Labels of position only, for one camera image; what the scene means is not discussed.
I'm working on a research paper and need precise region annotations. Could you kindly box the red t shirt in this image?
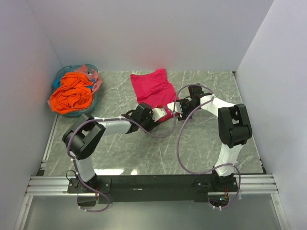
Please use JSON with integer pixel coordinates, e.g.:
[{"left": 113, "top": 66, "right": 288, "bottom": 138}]
[{"left": 130, "top": 69, "right": 177, "bottom": 108}]

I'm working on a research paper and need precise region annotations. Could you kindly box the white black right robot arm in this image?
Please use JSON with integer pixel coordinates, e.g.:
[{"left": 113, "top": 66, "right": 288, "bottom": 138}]
[{"left": 173, "top": 83, "right": 252, "bottom": 191}]

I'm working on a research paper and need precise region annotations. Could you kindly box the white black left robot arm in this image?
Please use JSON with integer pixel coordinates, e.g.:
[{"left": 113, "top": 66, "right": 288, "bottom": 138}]
[{"left": 62, "top": 103, "right": 167, "bottom": 193}]

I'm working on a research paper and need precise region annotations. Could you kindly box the pink t shirt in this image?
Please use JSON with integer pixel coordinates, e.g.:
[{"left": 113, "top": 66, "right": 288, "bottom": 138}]
[{"left": 74, "top": 64, "right": 103, "bottom": 95}]

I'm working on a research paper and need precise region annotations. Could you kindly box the orange t shirt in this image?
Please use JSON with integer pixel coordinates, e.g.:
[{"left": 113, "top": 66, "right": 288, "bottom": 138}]
[{"left": 49, "top": 72, "right": 93, "bottom": 115}]

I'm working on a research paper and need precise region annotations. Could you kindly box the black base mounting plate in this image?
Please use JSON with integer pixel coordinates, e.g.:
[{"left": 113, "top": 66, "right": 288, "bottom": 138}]
[{"left": 67, "top": 174, "right": 239, "bottom": 207}]

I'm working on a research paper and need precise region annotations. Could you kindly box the teal plastic laundry basket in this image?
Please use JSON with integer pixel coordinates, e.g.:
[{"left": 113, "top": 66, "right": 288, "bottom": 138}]
[{"left": 47, "top": 64, "right": 102, "bottom": 117}]

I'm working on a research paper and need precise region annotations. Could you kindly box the blue garment in basket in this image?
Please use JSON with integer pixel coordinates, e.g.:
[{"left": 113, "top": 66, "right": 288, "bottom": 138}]
[{"left": 52, "top": 78, "right": 61, "bottom": 89}]

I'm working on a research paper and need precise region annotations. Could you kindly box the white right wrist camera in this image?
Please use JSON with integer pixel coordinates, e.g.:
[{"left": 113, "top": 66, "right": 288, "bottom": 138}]
[{"left": 167, "top": 102, "right": 183, "bottom": 116}]

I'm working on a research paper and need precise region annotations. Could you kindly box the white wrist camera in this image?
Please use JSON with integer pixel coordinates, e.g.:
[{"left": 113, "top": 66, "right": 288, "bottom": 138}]
[
  {"left": 167, "top": 102, "right": 183, "bottom": 116},
  {"left": 152, "top": 106, "right": 172, "bottom": 122}
]

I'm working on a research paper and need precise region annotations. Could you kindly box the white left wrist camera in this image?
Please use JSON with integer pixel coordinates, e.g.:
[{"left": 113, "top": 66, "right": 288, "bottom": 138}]
[{"left": 152, "top": 106, "right": 172, "bottom": 122}]

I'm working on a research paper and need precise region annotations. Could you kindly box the aluminium frame rail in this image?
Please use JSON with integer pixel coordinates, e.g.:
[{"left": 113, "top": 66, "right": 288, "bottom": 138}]
[{"left": 25, "top": 174, "right": 279, "bottom": 196}]

